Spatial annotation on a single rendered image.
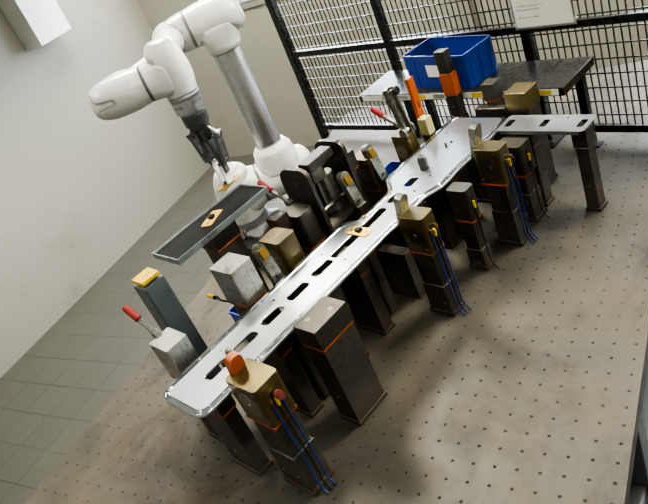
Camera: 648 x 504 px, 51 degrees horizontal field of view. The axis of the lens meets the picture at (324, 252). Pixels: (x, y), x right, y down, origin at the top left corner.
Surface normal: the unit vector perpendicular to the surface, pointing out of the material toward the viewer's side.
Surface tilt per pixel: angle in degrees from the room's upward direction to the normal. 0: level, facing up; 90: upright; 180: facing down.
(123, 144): 90
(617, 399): 0
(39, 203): 90
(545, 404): 0
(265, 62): 90
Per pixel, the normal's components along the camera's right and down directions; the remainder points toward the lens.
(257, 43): -0.41, 0.62
